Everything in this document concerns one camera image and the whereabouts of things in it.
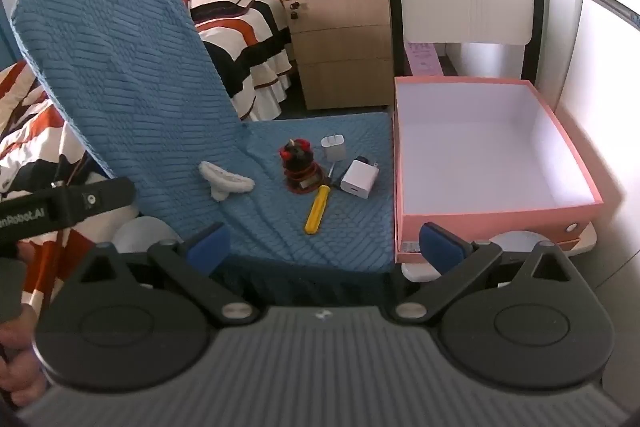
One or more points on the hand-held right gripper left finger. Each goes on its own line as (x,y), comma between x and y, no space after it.
(210,248)

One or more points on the white fluffy sock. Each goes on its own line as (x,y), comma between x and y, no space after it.
(225,181)

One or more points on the orange cushion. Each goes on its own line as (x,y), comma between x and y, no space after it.
(475,157)

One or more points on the yellow screwdriver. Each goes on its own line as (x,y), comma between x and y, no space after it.
(318,209)

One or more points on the wooden nightstand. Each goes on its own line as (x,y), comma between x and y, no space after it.
(345,42)

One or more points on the white round object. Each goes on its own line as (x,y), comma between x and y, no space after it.
(145,235)

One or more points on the pink flat packet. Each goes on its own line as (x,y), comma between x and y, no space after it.
(425,58)

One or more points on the striped hanging clothes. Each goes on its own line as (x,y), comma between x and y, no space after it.
(235,42)

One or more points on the blue textured blanket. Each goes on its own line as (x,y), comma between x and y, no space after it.
(125,82)

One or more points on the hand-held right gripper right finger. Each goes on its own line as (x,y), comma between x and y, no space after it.
(440,245)

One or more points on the small white charger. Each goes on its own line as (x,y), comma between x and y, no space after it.
(333,148)

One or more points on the keys in drawer lock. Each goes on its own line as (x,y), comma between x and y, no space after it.
(295,10)

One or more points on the person's left hand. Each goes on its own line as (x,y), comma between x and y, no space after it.
(17,352)

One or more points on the large white charger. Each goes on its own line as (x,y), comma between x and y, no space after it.
(357,177)

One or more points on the red and black toy figure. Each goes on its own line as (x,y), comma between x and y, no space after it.
(300,163)

